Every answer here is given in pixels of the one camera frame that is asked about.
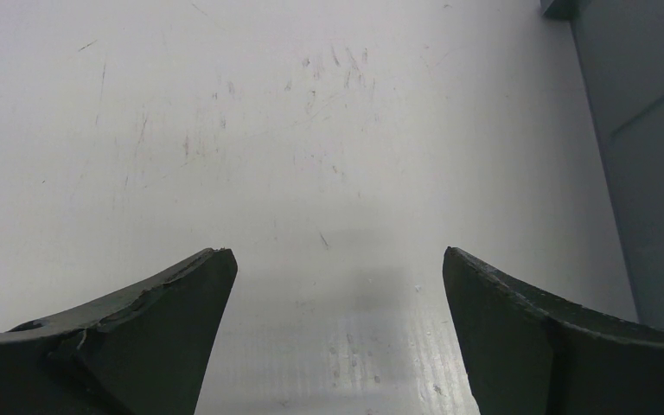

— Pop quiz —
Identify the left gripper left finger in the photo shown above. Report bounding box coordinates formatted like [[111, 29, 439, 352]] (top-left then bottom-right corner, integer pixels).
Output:
[[0, 248, 238, 414]]

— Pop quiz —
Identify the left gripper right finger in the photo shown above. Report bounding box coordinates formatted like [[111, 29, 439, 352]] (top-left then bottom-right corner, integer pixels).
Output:
[[443, 247, 664, 414]]

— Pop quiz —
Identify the grey plastic storage bin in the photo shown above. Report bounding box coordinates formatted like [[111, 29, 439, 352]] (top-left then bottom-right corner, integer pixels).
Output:
[[540, 1, 664, 329]]

